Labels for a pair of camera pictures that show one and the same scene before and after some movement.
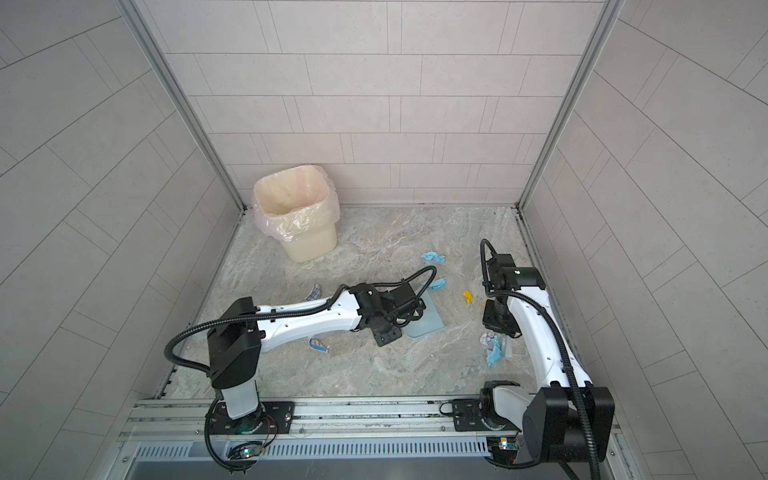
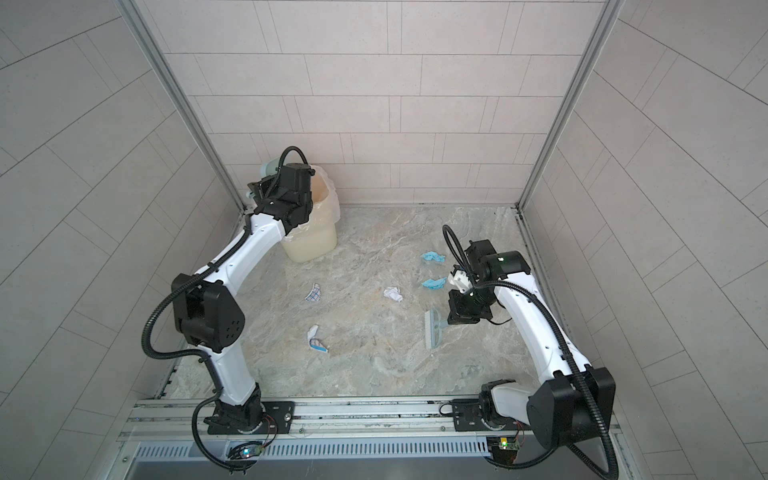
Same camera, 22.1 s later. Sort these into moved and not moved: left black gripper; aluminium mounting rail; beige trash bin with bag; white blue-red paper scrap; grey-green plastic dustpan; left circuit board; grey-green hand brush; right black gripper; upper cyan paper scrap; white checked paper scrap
Moved: grey-green plastic dustpan; left black gripper; right black gripper; grey-green hand brush
Not moved: left circuit board; white checked paper scrap; upper cyan paper scrap; aluminium mounting rail; white blue-red paper scrap; beige trash bin with bag
